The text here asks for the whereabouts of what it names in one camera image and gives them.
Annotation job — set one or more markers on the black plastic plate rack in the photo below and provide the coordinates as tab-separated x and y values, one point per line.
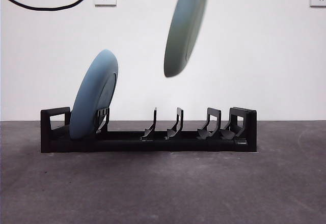
191	145

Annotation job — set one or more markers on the pale green plate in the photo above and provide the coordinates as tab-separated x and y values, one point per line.
183	35

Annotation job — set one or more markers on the pale blue plate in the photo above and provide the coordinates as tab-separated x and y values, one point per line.
91	99

